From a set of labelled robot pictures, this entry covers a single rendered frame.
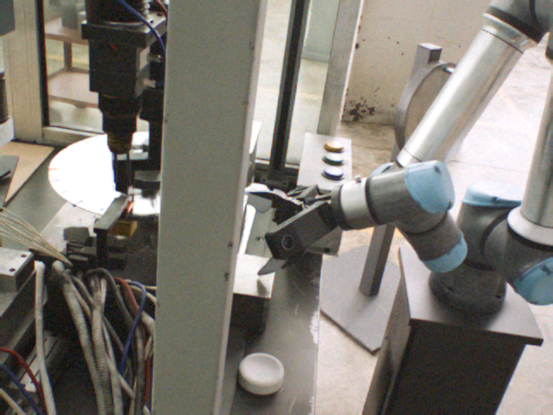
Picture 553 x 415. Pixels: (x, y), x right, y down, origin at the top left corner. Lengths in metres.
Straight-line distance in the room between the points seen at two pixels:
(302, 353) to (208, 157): 0.75
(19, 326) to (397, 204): 0.57
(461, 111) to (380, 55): 3.12
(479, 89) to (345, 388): 1.29
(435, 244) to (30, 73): 1.06
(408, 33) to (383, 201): 3.27
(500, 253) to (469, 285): 0.14
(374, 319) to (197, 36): 2.09
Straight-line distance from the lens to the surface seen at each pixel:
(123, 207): 0.90
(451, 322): 1.18
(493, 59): 1.00
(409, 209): 0.87
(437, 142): 1.00
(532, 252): 1.04
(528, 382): 2.35
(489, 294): 1.22
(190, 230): 0.31
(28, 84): 1.61
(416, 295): 1.21
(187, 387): 0.38
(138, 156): 0.96
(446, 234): 0.93
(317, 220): 0.91
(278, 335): 1.04
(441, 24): 4.15
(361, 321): 2.30
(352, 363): 2.15
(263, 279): 1.04
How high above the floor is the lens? 1.43
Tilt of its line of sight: 29 degrees down
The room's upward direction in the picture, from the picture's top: 8 degrees clockwise
